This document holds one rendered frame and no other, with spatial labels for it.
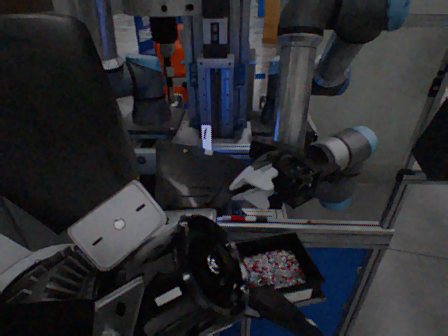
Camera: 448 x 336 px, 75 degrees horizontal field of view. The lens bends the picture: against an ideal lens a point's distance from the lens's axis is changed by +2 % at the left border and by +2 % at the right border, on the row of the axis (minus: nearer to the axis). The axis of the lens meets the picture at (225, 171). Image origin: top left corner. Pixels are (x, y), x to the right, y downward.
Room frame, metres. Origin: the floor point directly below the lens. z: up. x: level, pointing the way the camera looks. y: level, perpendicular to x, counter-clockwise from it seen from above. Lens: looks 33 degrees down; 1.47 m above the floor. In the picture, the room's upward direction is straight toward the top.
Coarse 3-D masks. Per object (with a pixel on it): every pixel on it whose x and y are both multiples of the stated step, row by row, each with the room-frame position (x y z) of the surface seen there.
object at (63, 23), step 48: (0, 48) 0.32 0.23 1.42; (48, 48) 0.35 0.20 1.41; (0, 96) 0.28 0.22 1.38; (48, 96) 0.30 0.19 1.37; (96, 96) 0.33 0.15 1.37; (0, 144) 0.25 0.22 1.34; (48, 144) 0.26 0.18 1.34; (96, 144) 0.28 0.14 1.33; (0, 192) 0.22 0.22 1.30; (48, 192) 0.23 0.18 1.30; (96, 192) 0.25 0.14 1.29
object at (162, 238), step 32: (192, 224) 0.23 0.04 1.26; (128, 256) 0.24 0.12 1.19; (160, 256) 0.19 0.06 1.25; (192, 256) 0.19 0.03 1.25; (224, 256) 0.22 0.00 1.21; (96, 288) 0.19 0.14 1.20; (160, 288) 0.16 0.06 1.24; (192, 288) 0.16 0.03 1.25; (224, 288) 0.18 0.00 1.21; (160, 320) 0.15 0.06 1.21; (192, 320) 0.15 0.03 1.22; (224, 320) 0.15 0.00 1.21
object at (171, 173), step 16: (160, 144) 0.54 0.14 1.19; (176, 144) 0.55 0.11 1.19; (160, 160) 0.48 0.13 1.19; (176, 160) 0.48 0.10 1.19; (192, 160) 0.49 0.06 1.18; (208, 160) 0.50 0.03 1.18; (224, 160) 0.51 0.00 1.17; (240, 160) 0.54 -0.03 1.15; (160, 176) 0.43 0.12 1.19; (176, 176) 0.43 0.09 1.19; (192, 176) 0.43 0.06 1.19; (208, 176) 0.42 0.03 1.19; (224, 176) 0.44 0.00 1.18; (160, 192) 0.38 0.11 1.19; (176, 192) 0.38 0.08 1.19; (192, 192) 0.37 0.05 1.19; (208, 192) 0.37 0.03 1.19; (224, 192) 0.38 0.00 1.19; (176, 208) 0.33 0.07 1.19; (192, 208) 0.33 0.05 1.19; (208, 208) 0.33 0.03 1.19
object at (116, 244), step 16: (128, 192) 0.26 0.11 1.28; (144, 192) 0.26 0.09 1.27; (96, 208) 0.24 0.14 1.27; (112, 208) 0.24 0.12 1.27; (128, 208) 0.25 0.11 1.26; (144, 208) 0.25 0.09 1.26; (160, 208) 0.26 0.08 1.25; (80, 224) 0.23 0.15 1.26; (96, 224) 0.23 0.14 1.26; (112, 224) 0.23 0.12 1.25; (128, 224) 0.24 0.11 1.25; (144, 224) 0.24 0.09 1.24; (160, 224) 0.24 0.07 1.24; (80, 240) 0.22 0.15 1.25; (112, 240) 0.22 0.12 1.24; (128, 240) 0.23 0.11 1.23; (144, 240) 0.23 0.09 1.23; (96, 256) 0.21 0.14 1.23; (112, 256) 0.21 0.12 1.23
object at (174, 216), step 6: (174, 210) 0.33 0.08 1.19; (180, 210) 0.33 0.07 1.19; (186, 210) 0.33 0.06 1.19; (192, 210) 0.33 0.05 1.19; (198, 210) 0.33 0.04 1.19; (204, 210) 0.33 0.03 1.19; (210, 210) 0.33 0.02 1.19; (168, 216) 0.32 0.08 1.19; (174, 216) 0.32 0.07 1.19; (210, 216) 0.31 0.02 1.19; (168, 222) 0.31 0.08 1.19; (174, 222) 0.31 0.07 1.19; (162, 228) 0.29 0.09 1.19; (156, 234) 0.28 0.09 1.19
